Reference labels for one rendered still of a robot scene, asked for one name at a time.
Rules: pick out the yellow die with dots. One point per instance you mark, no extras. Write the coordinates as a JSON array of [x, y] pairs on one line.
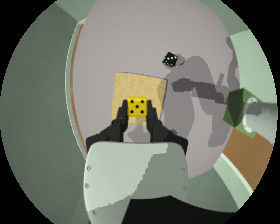
[[137, 107]]

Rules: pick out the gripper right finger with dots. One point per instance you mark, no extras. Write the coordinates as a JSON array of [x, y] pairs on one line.
[[158, 132]]

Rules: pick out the tan mat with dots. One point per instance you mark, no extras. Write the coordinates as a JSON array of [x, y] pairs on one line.
[[134, 85]]

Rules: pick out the black die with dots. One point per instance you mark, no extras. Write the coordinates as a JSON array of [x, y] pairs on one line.
[[170, 59]]

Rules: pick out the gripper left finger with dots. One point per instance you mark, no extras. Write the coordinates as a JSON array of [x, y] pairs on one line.
[[114, 132]]

